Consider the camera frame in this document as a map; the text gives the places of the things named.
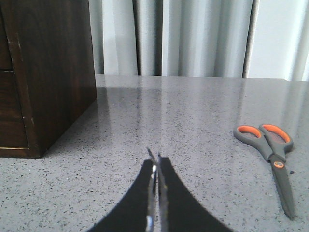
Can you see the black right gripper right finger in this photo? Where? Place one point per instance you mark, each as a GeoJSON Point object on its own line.
{"type": "Point", "coordinates": [179, 210]}

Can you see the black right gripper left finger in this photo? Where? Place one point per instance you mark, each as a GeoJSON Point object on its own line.
{"type": "Point", "coordinates": [136, 210]}

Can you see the wooden drawer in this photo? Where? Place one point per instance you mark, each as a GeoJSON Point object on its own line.
{"type": "Point", "coordinates": [12, 129]}
{"type": "Point", "coordinates": [5, 56]}

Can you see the grey orange scissors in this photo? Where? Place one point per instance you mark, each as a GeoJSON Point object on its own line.
{"type": "Point", "coordinates": [273, 143]}

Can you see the dark wooden drawer cabinet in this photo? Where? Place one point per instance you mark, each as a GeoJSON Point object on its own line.
{"type": "Point", "coordinates": [52, 56]}

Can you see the white pleated curtain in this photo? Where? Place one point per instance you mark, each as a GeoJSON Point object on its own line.
{"type": "Point", "coordinates": [202, 38]}

